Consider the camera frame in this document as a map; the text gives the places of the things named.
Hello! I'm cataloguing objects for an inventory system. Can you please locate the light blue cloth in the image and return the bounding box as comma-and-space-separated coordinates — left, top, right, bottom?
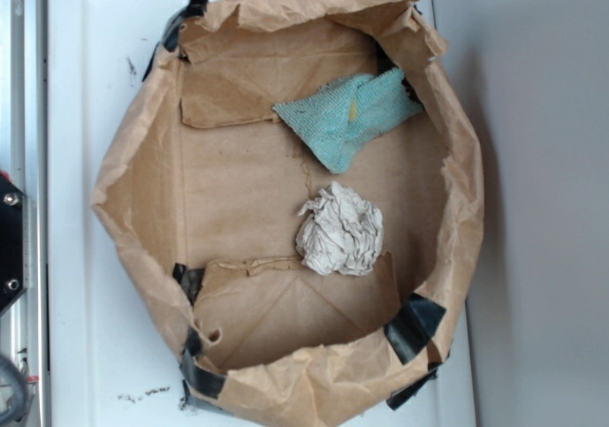
273, 68, 423, 174

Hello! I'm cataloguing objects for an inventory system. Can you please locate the brown paper bag tray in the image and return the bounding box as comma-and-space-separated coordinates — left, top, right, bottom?
92, 0, 484, 426

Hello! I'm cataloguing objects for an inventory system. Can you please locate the crumpled white paper ball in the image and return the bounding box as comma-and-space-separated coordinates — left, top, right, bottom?
295, 182, 384, 277

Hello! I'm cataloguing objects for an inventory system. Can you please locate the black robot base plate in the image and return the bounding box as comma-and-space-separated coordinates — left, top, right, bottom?
0, 170, 29, 316

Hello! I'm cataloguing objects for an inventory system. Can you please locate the silver aluminium frame rail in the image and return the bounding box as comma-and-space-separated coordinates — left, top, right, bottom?
1, 0, 50, 426

